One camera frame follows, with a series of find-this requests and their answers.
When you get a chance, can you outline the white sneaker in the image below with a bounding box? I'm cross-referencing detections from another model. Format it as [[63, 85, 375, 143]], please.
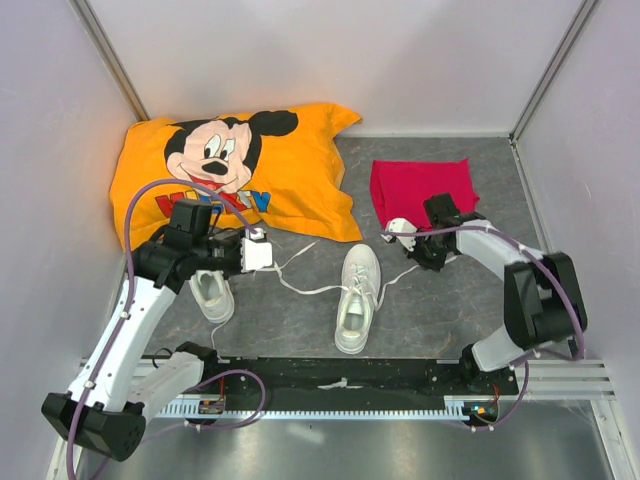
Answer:
[[187, 269, 281, 357], [279, 238, 419, 356]]

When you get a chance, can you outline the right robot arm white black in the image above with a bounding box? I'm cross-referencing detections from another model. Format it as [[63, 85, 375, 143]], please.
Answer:
[[407, 194, 588, 394]]

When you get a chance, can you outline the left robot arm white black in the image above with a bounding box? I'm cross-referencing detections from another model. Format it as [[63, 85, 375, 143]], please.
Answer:
[[41, 200, 266, 462]]

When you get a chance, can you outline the red folded cloth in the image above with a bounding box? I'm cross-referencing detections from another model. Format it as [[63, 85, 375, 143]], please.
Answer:
[[370, 159, 480, 230]]

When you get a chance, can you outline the orange Mickey Mouse pillow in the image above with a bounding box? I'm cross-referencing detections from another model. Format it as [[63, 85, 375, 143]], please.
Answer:
[[110, 103, 362, 248]]

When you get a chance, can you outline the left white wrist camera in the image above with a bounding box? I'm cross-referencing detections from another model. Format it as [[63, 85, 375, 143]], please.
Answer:
[[240, 228, 273, 273]]

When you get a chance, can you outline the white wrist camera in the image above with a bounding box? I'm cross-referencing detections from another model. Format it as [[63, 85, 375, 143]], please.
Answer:
[[240, 228, 273, 273], [381, 217, 418, 252]]

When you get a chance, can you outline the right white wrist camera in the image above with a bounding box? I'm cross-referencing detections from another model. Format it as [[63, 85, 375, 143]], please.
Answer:
[[381, 217, 418, 252]]

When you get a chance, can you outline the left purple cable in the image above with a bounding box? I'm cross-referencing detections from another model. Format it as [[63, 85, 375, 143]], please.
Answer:
[[64, 177, 261, 480]]

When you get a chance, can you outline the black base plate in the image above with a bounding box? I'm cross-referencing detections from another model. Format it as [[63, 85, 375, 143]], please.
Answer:
[[186, 357, 519, 411]]

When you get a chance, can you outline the slotted aluminium cable duct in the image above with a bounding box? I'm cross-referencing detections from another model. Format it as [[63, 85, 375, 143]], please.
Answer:
[[156, 395, 497, 421]]

